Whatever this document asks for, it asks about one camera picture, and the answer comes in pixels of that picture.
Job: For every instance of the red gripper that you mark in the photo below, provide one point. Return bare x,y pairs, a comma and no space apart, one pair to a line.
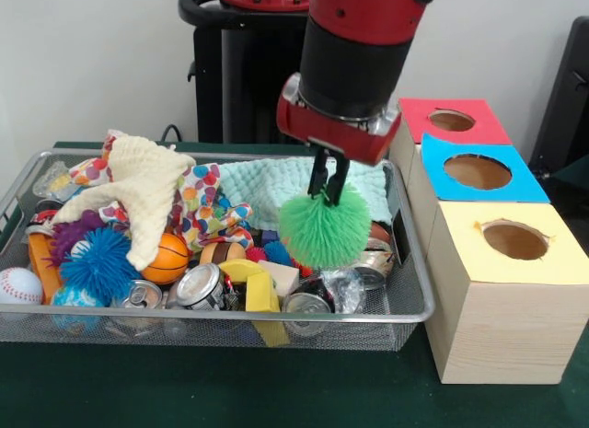
336,133

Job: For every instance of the green spiky ball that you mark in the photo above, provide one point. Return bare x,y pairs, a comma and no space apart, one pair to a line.
324,230

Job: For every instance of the mint green waffle cloth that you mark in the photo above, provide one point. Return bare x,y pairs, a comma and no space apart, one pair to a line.
262,184

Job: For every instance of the colourful patterned cloth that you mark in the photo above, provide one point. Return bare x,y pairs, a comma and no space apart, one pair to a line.
207,207

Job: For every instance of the cream yellow waffle cloth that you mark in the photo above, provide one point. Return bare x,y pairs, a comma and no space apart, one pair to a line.
147,189

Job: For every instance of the blue fuzzy ball with eyes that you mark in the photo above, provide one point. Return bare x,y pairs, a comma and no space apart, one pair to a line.
99,264

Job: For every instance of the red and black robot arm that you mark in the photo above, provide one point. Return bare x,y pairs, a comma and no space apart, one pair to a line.
359,46

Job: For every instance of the wooden box with three holes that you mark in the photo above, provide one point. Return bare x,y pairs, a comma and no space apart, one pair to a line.
506,327

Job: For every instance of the yellow plastic block toy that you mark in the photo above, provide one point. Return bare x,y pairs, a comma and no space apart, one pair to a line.
260,294

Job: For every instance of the silver metal can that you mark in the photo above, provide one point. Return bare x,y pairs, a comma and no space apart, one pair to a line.
201,286

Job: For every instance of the small orange basketball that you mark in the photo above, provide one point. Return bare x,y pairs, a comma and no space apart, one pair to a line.
170,262

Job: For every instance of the dark green table cloth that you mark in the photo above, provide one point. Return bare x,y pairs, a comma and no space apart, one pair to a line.
230,391

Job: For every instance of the black chair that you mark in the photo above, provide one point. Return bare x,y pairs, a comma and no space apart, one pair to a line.
566,97

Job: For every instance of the white baseball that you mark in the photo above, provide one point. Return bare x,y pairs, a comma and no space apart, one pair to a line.
18,286

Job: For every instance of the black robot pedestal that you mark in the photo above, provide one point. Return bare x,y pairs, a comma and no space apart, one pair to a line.
248,78

